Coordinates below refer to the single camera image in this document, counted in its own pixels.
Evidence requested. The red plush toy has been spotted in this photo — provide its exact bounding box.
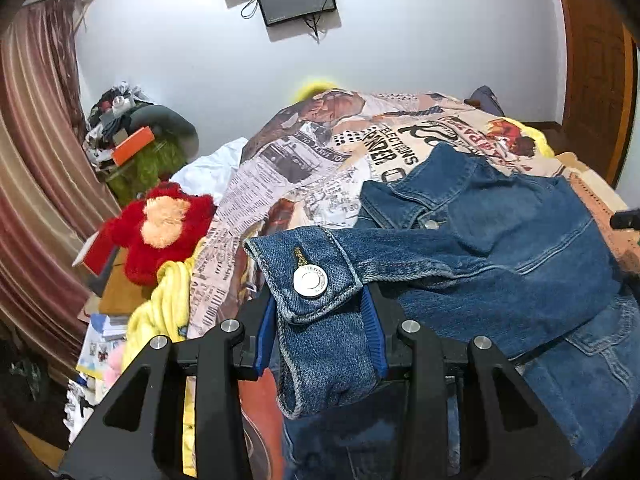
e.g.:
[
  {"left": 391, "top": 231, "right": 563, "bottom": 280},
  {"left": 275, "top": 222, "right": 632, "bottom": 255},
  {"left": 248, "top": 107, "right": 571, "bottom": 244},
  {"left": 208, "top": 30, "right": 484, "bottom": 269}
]
[{"left": 102, "top": 184, "right": 217, "bottom": 286}]

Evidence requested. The grey cushion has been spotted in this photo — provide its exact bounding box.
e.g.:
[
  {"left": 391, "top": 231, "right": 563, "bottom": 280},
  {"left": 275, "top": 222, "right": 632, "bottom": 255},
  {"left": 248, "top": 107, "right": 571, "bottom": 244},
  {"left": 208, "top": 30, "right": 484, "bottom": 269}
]
[{"left": 127, "top": 105, "right": 201, "bottom": 153}]

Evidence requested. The green patterned table cloth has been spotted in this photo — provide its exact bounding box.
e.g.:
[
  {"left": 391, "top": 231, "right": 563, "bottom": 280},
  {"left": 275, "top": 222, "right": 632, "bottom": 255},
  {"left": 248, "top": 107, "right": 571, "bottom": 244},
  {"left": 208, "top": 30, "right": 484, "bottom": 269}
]
[{"left": 107, "top": 140, "right": 188, "bottom": 206}]

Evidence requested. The orange box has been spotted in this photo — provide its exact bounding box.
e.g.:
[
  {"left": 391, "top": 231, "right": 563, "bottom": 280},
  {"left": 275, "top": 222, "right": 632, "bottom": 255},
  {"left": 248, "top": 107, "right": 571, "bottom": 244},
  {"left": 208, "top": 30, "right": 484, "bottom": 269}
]
[{"left": 111, "top": 127, "right": 155, "bottom": 166}]

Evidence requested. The striped red beige curtain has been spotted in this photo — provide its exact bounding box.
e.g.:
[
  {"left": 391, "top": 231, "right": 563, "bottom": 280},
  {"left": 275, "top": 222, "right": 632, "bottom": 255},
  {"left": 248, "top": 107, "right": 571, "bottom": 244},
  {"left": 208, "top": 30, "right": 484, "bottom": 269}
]
[{"left": 0, "top": 0, "right": 121, "bottom": 386}]

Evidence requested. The pink plush toy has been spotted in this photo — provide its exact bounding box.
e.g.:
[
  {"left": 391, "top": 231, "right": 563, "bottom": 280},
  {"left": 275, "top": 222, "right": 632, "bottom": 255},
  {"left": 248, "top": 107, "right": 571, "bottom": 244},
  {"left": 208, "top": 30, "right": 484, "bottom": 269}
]
[{"left": 102, "top": 345, "right": 126, "bottom": 386}]

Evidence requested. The pile of printed booklets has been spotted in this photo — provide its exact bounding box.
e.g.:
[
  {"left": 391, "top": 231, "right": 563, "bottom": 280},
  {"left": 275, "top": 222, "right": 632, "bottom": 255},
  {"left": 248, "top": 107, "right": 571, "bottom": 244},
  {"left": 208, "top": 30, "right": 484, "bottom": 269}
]
[{"left": 75, "top": 312, "right": 131, "bottom": 376}]

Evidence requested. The white cloth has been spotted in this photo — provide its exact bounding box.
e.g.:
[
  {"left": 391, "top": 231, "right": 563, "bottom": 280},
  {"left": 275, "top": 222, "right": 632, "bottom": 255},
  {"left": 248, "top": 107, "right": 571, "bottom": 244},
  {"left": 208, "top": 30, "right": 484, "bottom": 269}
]
[{"left": 170, "top": 139, "right": 251, "bottom": 206}]

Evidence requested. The grey blue backpack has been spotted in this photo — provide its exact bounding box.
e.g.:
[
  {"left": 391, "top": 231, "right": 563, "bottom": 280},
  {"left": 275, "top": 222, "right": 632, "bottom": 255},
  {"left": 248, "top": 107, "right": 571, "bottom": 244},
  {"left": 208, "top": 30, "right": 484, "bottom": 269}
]
[{"left": 465, "top": 85, "right": 506, "bottom": 116}]

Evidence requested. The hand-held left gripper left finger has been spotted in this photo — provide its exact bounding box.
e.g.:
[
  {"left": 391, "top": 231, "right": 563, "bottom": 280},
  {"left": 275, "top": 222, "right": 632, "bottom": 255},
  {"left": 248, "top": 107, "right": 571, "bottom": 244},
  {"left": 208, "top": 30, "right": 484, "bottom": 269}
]
[{"left": 57, "top": 289, "right": 278, "bottom": 480}]

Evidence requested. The newspaper printed blanket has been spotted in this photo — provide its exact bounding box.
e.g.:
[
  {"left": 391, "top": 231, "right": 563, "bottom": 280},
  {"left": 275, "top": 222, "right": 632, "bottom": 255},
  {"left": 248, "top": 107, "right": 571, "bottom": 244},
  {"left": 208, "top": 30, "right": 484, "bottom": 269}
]
[{"left": 187, "top": 89, "right": 636, "bottom": 480}]

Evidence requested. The yellow bed sheet edge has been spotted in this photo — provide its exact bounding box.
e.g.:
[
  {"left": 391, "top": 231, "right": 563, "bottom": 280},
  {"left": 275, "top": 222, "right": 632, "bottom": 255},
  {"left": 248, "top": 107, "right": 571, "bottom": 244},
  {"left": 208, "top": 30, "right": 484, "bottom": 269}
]
[{"left": 500, "top": 117, "right": 556, "bottom": 158}]

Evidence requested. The pile of clutter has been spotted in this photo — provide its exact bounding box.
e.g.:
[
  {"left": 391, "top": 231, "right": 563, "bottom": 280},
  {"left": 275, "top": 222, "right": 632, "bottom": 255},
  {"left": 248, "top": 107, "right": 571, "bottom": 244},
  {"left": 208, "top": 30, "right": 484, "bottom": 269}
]
[{"left": 82, "top": 82, "right": 151, "bottom": 171}]

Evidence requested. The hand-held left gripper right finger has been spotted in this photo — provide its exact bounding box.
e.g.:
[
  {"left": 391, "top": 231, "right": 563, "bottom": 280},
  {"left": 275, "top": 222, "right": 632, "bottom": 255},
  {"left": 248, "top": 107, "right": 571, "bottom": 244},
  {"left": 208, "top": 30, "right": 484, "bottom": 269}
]
[{"left": 360, "top": 282, "right": 583, "bottom": 480}]

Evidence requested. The brown wooden door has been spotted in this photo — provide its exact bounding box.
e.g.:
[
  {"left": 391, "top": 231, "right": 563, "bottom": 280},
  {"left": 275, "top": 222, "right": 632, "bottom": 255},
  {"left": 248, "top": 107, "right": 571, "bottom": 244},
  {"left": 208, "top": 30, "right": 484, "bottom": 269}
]
[{"left": 552, "top": 0, "right": 640, "bottom": 186}]

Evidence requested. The blue denim jacket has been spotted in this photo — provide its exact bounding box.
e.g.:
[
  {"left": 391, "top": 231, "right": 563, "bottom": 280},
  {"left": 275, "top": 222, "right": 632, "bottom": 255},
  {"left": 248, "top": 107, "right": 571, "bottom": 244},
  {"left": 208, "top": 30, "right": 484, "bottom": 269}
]
[{"left": 244, "top": 142, "right": 640, "bottom": 480}]

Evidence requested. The yellow fleece cloth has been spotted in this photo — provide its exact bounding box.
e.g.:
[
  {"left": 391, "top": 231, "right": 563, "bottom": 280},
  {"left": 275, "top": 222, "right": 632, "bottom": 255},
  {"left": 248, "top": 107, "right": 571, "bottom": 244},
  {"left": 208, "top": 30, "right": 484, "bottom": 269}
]
[{"left": 120, "top": 240, "right": 211, "bottom": 480}]

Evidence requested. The red white box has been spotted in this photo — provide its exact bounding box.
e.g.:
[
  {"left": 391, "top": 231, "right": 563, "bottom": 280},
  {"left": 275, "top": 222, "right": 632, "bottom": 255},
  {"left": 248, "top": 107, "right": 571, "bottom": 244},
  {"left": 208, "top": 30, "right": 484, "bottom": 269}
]
[{"left": 72, "top": 232, "right": 121, "bottom": 276}]

